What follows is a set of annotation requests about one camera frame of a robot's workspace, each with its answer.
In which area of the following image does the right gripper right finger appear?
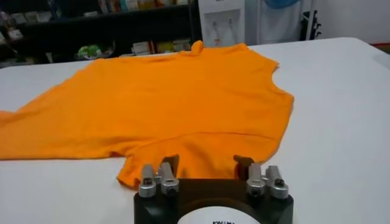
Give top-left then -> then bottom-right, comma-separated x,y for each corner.
233,154 -> 289,200

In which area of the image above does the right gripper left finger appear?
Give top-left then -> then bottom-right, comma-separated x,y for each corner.
138,154 -> 180,198

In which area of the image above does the orange t-shirt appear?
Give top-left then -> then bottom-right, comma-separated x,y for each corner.
0,40 -> 295,191

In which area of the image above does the yellow green medicine box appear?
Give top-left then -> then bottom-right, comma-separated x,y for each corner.
157,41 -> 175,54

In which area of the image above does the red white medicine box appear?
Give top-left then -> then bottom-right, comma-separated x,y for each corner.
132,41 -> 156,55

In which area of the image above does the yellow white medicine box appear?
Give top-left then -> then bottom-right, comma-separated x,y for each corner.
173,38 -> 192,52

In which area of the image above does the bowl of green packets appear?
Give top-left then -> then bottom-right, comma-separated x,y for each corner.
75,42 -> 116,60

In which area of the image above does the white water dispenser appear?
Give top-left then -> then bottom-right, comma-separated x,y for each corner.
197,0 -> 246,48

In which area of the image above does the black shelf unit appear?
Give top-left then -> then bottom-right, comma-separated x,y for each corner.
0,0 -> 202,66

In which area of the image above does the black folded tripod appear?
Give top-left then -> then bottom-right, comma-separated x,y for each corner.
300,10 -> 322,41

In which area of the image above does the blue water jug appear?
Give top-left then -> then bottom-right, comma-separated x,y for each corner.
264,0 -> 301,9

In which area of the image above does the white wire jug rack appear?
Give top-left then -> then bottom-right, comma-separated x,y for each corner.
243,0 -> 314,46

